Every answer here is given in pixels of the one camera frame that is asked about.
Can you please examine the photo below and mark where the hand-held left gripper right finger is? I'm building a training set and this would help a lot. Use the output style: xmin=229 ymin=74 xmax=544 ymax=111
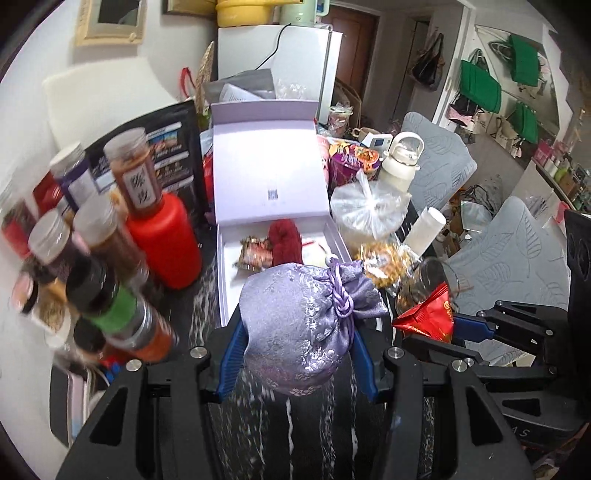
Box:
xmin=348 ymin=331 xmax=536 ymax=480

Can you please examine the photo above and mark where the row of shelf bottles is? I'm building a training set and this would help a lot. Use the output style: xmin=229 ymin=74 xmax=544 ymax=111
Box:
xmin=531 ymin=141 xmax=591 ymax=208

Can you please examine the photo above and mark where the framed wall picture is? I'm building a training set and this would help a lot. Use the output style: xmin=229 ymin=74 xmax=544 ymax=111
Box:
xmin=161 ymin=0 xmax=218 ymax=14

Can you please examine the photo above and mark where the grey covered chair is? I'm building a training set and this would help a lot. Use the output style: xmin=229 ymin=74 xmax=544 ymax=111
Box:
xmin=443 ymin=196 xmax=571 ymax=310
xmin=399 ymin=111 xmax=478 ymax=210

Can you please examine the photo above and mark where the white fridge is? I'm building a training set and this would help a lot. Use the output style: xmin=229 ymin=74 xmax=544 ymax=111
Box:
xmin=217 ymin=24 xmax=343 ymax=134

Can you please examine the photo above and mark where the yellow snack bag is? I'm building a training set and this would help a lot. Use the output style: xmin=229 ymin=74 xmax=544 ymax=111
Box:
xmin=358 ymin=240 xmax=416 ymax=289

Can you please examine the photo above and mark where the red plastic canister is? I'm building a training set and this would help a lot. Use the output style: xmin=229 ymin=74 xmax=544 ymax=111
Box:
xmin=126 ymin=191 xmax=204 ymax=291

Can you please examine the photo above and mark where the white tube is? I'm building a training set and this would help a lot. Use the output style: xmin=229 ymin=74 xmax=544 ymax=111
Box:
xmin=404 ymin=207 xmax=446 ymax=257

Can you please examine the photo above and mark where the black handbag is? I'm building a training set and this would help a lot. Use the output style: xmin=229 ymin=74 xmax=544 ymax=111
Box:
xmin=411 ymin=32 xmax=445 ymax=90

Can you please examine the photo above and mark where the woven straw fan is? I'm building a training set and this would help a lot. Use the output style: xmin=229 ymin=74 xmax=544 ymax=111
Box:
xmin=194 ymin=41 xmax=217 ymax=116

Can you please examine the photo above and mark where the purple brocade drawstring pouch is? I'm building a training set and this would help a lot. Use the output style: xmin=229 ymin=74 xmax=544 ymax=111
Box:
xmin=238 ymin=259 xmax=391 ymax=398

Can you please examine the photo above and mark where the yellow pot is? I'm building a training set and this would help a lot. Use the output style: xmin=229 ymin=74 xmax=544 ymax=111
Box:
xmin=215 ymin=0 xmax=278 ymax=27

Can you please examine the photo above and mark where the green tote bag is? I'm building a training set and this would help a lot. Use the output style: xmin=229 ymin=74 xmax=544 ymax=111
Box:
xmin=460 ymin=60 xmax=503 ymax=114
xmin=513 ymin=102 xmax=540 ymax=145
xmin=508 ymin=34 xmax=541 ymax=88

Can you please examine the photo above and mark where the lavender gift box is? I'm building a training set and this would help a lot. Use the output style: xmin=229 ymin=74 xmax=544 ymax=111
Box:
xmin=210 ymin=99 xmax=352 ymax=328

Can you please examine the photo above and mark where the crumpled clear plastic bag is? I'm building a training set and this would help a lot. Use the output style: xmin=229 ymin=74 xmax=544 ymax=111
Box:
xmin=276 ymin=78 xmax=309 ymax=101

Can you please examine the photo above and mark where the black printed box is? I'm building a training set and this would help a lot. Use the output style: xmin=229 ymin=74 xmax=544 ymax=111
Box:
xmin=85 ymin=99 xmax=208 ymax=222

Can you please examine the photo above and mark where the brown wooden door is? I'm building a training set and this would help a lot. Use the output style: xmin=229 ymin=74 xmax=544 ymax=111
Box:
xmin=323 ymin=9 xmax=377 ymax=100

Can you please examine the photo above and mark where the light green kettle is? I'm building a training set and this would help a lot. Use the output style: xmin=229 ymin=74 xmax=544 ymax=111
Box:
xmin=279 ymin=0 xmax=331 ymax=27

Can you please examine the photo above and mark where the red and green snack packet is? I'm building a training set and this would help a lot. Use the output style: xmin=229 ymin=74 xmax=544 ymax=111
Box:
xmin=235 ymin=235 xmax=273 ymax=271

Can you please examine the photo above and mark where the cream bottle with handle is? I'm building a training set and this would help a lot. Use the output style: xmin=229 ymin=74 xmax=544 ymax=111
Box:
xmin=378 ymin=131 xmax=424 ymax=192

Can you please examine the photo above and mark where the pink packet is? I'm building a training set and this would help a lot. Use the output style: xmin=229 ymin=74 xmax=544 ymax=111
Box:
xmin=316 ymin=136 xmax=333 ymax=185

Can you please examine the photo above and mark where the grey mailing bag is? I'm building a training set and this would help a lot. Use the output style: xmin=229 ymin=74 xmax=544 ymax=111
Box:
xmin=203 ymin=69 xmax=278 ymax=104

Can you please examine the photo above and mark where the clear bag with container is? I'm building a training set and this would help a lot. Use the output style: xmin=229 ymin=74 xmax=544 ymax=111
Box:
xmin=330 ymin=171 xmax=411 ymax=252

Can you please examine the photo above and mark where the black power cable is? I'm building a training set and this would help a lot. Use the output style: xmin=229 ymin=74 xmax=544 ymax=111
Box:
xmin=252 ymin=24 xmax=289 ymax=72

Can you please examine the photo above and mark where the red yarn ball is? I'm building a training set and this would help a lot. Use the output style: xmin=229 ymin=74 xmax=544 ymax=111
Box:
xmin=268 ymin=220 xmax=303 ymax=266

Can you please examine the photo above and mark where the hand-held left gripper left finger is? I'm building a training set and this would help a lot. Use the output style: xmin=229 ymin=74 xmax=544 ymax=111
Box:
xmin=55 ymin=318 xmax=249 ymax=480

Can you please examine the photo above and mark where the cluster of spice jars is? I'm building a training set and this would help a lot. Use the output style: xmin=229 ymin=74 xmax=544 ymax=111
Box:
xmin=0 ymin=127 xmax=178 ymax=370

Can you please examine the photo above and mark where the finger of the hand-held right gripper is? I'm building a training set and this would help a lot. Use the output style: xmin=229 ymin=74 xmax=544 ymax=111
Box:
xmin=404 ymin=335 xmax=591 ymax=446
xmin=451 ymin=301 xmax=567 ymax=365

